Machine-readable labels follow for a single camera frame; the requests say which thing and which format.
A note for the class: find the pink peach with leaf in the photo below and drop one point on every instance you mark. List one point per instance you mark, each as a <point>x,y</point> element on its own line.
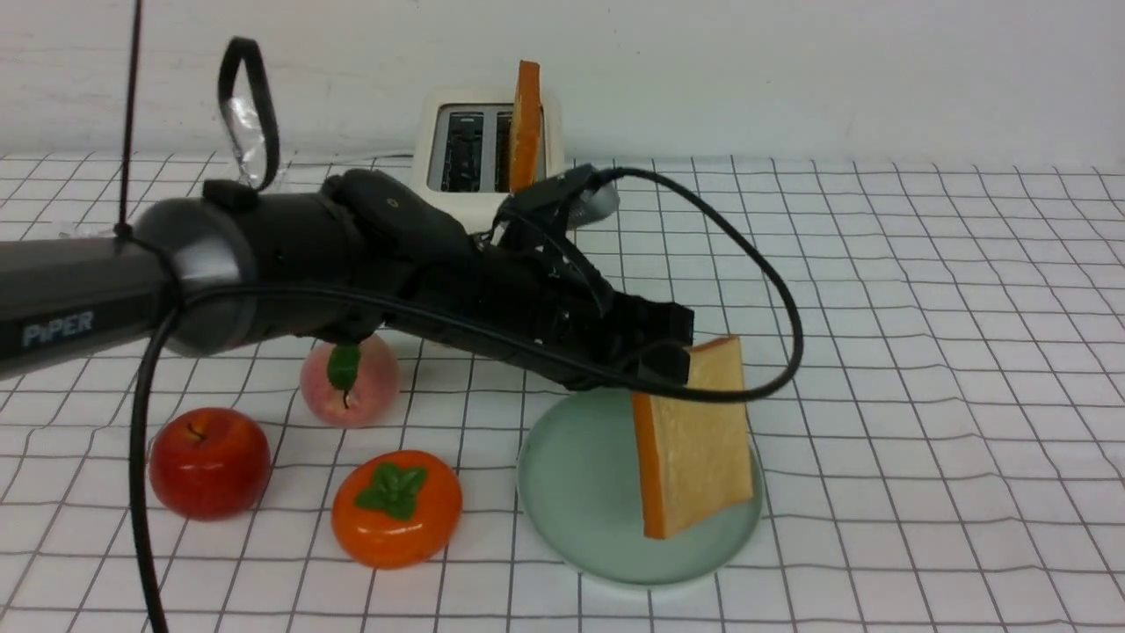
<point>350,385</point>

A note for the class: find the red apple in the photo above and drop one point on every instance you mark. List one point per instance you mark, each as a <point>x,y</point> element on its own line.
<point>210,464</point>

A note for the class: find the cream two-slot toaster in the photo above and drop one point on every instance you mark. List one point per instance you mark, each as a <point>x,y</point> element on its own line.
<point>461,161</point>

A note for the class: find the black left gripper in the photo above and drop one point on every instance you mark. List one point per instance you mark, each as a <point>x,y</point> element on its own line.
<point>530,298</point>

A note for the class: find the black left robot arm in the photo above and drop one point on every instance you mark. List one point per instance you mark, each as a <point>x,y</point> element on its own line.
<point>363,231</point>

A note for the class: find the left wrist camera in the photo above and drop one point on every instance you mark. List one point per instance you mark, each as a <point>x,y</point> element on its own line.
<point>571,200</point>

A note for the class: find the light green round plate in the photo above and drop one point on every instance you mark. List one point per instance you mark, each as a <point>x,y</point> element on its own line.
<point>578,483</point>

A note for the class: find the orange persimmon with green leaf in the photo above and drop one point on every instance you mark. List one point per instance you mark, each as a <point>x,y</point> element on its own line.
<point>397,510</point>

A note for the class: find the toasted bread slice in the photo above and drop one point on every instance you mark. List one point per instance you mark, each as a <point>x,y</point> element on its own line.
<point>694,461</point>
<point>525,131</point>

